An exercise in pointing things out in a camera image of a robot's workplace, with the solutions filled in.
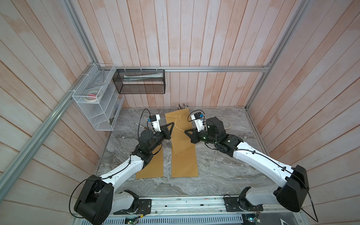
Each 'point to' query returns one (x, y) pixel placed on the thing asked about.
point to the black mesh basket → (140, 81)
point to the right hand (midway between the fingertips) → (184, 131)
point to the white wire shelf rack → (103, 114)
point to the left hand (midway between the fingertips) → (174, 125)
